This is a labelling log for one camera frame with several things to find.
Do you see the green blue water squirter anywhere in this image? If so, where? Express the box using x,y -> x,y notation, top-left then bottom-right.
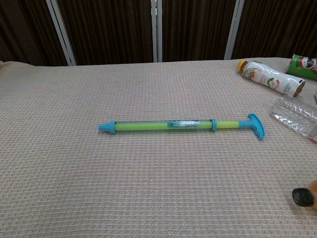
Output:
98,113 -> 267,142

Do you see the beige waffle-weave tablecloth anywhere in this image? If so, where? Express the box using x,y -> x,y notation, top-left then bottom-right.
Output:
0,57 -> 317,238

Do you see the dark brown curtain panel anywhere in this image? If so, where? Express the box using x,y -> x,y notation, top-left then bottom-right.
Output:
56,0 -> 155,65
232,0 -> 317,60
0,0 -> 68,66
161,0 -> 236,62

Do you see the white bottle with yellow cap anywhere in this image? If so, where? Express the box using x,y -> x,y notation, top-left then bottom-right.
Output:
237,59 -> 307,98

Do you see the clear crumpled plastic bottle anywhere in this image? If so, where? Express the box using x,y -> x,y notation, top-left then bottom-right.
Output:
271,97 -> 317,143

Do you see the green Pringles can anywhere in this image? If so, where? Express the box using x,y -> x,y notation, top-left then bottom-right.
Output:
285,54 -> 317,81

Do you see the orange bottle with black cap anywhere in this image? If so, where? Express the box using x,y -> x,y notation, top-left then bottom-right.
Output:
291,180 -> 317,208

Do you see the white partition frame post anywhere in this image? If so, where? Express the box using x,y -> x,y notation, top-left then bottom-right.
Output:
150,0 -> 163,62
46,0 -> 77,66
223,0 -> 246,60

